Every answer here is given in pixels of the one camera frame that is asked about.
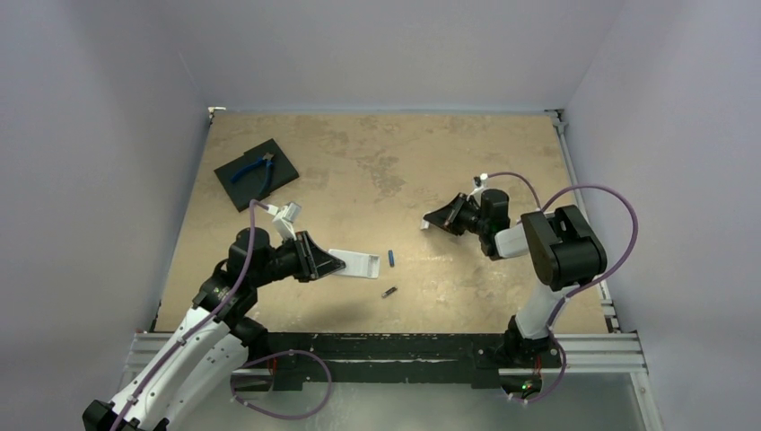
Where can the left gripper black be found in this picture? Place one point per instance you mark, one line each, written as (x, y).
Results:
(312, 260)

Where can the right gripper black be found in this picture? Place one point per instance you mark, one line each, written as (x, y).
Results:
(462, 211)

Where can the white remote control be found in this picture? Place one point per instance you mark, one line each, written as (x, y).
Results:
(358, 264)

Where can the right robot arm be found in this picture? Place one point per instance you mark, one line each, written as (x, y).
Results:
(564, 251)

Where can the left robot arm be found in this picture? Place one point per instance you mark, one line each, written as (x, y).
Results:
(215, 337)

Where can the black battery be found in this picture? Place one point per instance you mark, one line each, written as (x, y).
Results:
(389, 292)

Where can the black square pad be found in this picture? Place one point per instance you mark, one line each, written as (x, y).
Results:
(242, 192)

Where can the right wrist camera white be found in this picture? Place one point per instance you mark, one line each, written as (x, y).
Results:
(480, 185)

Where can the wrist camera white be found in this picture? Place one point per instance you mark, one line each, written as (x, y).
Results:
(283, 219)
(480, 185)

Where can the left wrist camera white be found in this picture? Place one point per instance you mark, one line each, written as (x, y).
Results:
(283, 219)

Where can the blue handled pliers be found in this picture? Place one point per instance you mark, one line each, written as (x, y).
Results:
(265, 161)

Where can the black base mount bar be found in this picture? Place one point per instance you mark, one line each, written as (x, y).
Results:
(439, 358)

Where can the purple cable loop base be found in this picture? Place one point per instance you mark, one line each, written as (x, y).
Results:
(288, 383)

